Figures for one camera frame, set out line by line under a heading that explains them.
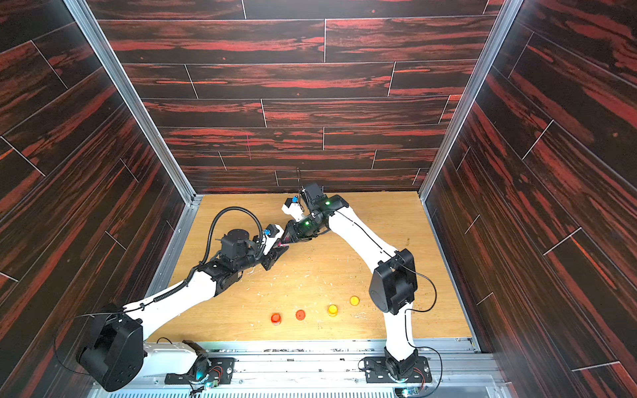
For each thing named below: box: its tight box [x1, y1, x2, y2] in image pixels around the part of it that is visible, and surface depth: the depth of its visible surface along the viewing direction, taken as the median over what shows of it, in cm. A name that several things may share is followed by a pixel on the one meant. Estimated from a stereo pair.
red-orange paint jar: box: [271, 313, 282, 326], surface depth 84 cm
